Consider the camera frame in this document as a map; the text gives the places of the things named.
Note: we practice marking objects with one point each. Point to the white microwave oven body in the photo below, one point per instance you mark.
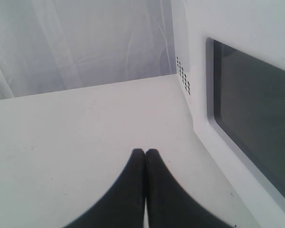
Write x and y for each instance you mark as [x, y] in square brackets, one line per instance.
[183, 35]

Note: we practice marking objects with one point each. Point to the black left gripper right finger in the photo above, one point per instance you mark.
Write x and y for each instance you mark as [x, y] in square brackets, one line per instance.
[168, 204]

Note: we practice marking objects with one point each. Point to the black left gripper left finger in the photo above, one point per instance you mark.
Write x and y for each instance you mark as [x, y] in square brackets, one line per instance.
[123, 205]

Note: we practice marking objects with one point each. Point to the white sheer curtain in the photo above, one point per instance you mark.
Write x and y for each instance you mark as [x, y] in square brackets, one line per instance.
[54, 45]

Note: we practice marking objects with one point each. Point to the white microwave door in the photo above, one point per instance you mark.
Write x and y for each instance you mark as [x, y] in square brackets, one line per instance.
[237, 62]

